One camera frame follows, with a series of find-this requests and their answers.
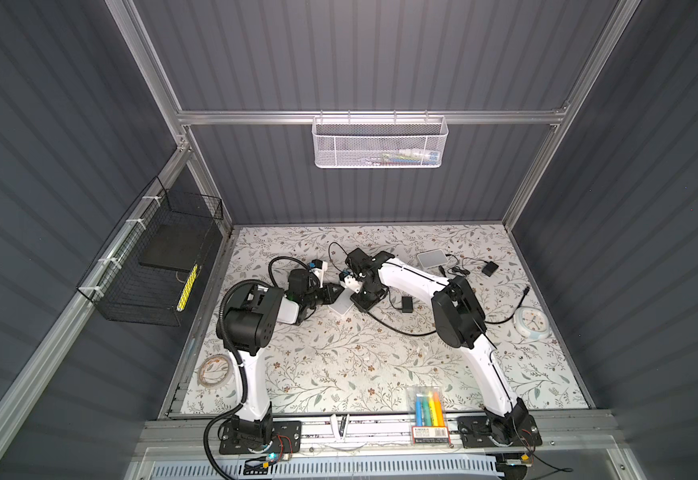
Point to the white wire mesh basket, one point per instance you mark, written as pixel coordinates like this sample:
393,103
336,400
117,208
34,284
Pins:
380,143

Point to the roll of clear tape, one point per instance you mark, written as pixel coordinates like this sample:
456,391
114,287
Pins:
215,371

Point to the black wire basket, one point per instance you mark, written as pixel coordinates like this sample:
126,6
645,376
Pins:
122,290

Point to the white perforated cable tray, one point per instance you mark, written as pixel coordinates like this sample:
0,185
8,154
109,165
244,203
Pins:
411,467

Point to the floral table mat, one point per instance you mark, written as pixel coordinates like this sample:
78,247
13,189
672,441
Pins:
367,362

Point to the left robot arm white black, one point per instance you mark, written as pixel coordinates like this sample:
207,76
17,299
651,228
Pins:
248,315

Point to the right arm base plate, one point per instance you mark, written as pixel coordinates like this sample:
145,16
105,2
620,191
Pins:
480,431

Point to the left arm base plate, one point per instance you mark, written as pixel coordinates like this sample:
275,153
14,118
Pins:
238,437

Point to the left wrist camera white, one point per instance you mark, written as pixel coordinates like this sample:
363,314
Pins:
318,269

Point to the box of coloured markers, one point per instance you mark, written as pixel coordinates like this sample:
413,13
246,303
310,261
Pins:
429,425

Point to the black pad in basket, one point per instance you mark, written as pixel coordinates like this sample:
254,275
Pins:
174,248

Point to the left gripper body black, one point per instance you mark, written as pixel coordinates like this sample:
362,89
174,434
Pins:
317,299

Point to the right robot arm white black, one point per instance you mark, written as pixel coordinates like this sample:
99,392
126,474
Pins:
460,322

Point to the white round clock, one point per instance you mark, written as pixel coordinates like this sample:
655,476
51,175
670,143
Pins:
532,323

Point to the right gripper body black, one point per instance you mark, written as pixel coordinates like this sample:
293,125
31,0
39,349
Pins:
365,298

